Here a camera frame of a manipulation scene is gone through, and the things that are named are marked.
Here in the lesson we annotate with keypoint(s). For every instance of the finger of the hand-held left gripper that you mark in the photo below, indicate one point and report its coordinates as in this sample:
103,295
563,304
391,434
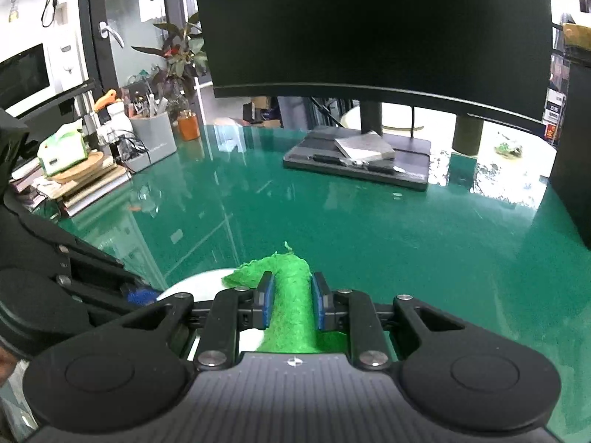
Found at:
138,296
92,258

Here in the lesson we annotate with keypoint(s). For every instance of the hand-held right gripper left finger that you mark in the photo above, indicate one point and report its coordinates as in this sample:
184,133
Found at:
265,303

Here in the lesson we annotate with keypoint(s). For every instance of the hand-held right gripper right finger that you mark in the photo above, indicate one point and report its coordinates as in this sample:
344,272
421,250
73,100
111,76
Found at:
319,307

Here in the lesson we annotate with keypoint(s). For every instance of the green cloth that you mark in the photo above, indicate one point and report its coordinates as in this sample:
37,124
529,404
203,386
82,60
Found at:
291,295

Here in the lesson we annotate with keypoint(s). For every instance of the white plate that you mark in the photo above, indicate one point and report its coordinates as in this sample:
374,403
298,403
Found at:
203,284

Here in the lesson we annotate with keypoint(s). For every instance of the stack of books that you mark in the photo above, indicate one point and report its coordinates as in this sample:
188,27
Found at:
97,190

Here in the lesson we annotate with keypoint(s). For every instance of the round wooden tray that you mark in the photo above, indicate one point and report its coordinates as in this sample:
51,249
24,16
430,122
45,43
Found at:
90,167

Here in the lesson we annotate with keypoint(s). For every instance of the green tissue box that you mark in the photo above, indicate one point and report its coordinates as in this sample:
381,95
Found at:
64,152

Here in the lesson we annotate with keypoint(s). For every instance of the grey desk organizer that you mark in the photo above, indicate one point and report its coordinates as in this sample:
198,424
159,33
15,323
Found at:
152,140

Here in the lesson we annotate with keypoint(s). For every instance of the silver metal stand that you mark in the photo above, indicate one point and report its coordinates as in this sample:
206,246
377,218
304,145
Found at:
88,117

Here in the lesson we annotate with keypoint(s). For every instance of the white bottle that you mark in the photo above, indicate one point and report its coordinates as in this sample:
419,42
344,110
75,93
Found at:
119,117

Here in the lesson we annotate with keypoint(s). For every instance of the orange cup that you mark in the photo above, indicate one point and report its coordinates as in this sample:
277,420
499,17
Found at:
188,127

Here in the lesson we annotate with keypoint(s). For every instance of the stationery bundle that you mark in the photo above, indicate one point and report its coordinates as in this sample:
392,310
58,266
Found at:
150,104

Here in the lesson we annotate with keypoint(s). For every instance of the grey notebook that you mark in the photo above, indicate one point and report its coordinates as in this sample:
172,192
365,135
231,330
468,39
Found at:
364,145

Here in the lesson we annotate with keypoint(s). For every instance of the black laptop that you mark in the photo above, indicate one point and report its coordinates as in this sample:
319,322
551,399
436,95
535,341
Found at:
415,168

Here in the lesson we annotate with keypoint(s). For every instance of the white appliance dark window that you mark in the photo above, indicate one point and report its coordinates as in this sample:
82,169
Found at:
23,78

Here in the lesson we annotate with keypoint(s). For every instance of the round wooden disc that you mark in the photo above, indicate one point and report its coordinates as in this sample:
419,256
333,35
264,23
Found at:
397,128

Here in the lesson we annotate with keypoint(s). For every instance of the black monitor stand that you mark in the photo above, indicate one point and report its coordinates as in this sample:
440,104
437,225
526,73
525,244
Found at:
371,117

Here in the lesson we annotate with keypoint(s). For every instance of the dark framed glass door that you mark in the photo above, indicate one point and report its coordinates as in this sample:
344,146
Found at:
134,64

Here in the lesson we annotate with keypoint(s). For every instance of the dark-leaved potted plant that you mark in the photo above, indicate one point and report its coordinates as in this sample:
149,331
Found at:
178,62

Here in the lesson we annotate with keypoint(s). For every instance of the dark green cylinder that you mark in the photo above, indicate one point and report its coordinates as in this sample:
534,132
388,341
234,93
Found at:
467,134

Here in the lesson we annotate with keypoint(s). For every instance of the white round table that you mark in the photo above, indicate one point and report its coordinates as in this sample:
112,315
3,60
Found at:
489,134

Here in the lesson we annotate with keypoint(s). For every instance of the plastic bag green contents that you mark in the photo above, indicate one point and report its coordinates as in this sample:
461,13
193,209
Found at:
508,150

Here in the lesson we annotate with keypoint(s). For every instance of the black computer monitor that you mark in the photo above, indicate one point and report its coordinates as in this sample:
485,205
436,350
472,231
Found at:
369,32

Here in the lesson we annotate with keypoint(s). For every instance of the black speaker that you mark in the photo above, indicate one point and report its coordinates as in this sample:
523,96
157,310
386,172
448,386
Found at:
572,147

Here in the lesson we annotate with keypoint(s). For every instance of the yellow green box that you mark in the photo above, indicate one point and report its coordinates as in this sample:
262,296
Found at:
576,34

